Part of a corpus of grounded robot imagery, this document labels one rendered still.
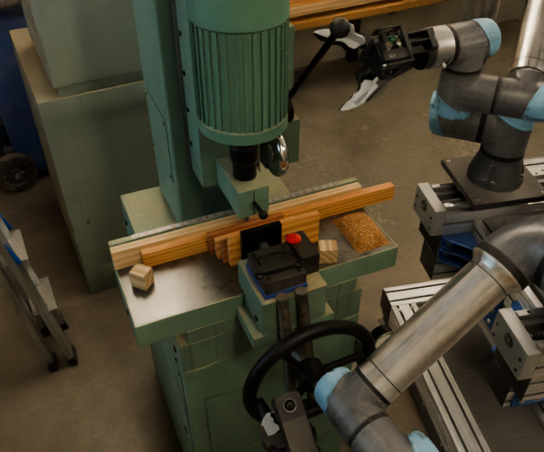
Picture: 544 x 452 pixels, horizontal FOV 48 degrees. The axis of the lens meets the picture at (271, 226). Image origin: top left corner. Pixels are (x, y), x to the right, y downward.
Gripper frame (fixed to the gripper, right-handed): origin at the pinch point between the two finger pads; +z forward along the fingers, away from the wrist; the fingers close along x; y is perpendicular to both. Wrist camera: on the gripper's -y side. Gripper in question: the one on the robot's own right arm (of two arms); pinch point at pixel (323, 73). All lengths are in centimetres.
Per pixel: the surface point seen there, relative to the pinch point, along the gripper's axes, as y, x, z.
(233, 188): -23.5, 11.8, 16.1
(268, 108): -4.4, 2.7, 10.5
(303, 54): -257, -110, -119
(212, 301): -27.0, 32.7, 26.2
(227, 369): -44, 48, 24
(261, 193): -22.5, 14.3, 10.9
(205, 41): 2.0, -8.7, 20.0
